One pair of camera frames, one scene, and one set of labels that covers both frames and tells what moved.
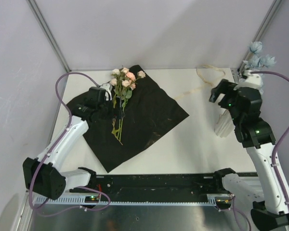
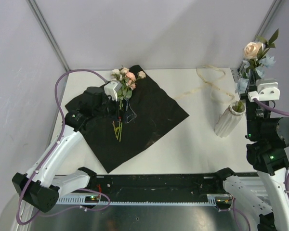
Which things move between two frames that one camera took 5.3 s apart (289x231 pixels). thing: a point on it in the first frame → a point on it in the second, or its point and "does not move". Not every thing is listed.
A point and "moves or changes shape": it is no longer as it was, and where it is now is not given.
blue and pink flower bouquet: x=123 y=82 does not move
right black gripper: x=225 y=87 → x=243 y=96
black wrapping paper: x=148 y=114 does not move
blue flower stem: x=256 y=62 moves or changes shape
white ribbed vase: x=225 y=125 does not move
